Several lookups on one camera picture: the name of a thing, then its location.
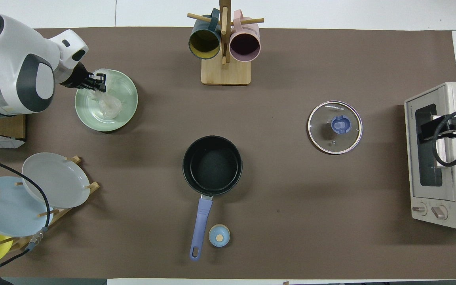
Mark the glass lid purple knob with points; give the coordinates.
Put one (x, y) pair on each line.
(334, 127)

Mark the cream toaster oven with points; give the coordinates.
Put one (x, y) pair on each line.
(449, 198)

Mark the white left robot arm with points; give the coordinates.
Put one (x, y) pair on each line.
(18, 67)

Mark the light green plate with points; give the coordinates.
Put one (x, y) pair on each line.
(127, 95)

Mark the pink mug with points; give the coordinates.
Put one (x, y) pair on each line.
(245, 45)

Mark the wooden plate rack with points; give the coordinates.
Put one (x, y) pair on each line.
(59, 211)

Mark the grey plate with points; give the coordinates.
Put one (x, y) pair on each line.
(54, 180)

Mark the dark teal mug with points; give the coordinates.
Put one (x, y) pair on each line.
(204, 41)

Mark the wooden mug tree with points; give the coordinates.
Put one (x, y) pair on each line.
(225, 73)

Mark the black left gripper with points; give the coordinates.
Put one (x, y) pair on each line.
(78, 77)

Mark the light blue plate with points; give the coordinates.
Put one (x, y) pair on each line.
(14, 213)

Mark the brown table mat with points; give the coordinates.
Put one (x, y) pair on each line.
(311, 198)

